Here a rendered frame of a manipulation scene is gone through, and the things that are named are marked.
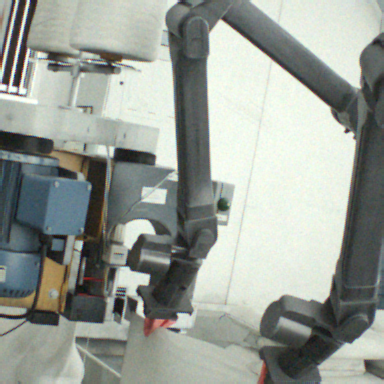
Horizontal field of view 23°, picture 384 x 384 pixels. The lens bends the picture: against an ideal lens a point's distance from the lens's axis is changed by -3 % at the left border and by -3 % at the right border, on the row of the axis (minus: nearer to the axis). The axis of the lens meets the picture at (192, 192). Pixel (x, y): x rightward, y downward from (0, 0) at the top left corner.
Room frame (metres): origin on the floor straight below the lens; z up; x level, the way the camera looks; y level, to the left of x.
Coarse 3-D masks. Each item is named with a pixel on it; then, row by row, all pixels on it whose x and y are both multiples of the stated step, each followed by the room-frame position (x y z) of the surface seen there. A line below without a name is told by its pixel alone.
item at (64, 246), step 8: (56, 168) 1.68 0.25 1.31; (64, 168) 1.65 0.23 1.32; (64, 176) 1.64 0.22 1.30; (72, 176) 1.61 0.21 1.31; (80, 176) 1.60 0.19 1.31; (56, 240) 1.59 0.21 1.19; (64, 240) 1.60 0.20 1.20; (72, 240) 1.60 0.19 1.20; (40, 248) 1.69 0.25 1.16; (48, 248) 1.66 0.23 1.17; (56, 248) 1.59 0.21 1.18; (64, 248) 1.60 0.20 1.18; (48, 256) 1.65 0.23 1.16; (56, 256) 1.62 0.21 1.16; (64, 256) 1.59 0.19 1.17; (64, 264) 1.60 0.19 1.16
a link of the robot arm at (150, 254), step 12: (144, 240) 1.66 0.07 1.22; (156, 240) 1.67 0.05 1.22; (168, 240) 1.69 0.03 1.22; (180, 240) 1.71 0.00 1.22; (204, 240) 1.66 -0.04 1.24; (132, 252) 1.69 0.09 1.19; (144, 252) 1.66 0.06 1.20; (156, 252) 1.67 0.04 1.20; (168, 252) 1.68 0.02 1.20; (192, 252) 1.67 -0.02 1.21; (204, 252) 1.68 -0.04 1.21; (132, 264) 1.68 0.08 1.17; (144, 264) 1.66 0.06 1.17; (156, 264) 1.67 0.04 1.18; (168, 264) 1.68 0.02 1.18
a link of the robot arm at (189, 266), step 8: (176, 256) 1.69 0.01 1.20; (184, 256) 1.70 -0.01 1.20; (176, 264) 1.69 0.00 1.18; (184, 264) 1.68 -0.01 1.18; (192, 264) 1.69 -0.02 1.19; (200, 264) 1.70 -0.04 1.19; (168, 272) 1.71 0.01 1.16; (176, 272) 1.70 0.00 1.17; (184, 272) 1.69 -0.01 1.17; (192, 272) 1.70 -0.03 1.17; (168, 280) 1.72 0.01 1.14; (176, 280) 1.70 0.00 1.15; (184, 280) 1.70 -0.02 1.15; (192, 280) 1.72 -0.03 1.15
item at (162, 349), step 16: (128, 336) 1.86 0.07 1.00; (144, 336) 1.80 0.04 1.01; (160, 336) 1.74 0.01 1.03; (176, 336) 1.73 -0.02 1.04; (128, 352) 1.85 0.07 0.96; (144, 352) 1.79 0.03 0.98; (160, 352) 1.73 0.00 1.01; (176, 352) 1.61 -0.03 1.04; (192, 352) 1.71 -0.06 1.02; (208, 352) 1.69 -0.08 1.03; (224, 352) 1.66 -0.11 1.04; (128, 368) 1.84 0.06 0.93; (144, 368) 1.78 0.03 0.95; (160, 368) 1.70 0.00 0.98; (176, 368) 1.60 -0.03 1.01; (192, 368) 1.57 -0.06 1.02; (208, 368) 1.55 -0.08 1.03; (224, 368) 1.54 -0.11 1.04; (240, 368) 1.59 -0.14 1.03
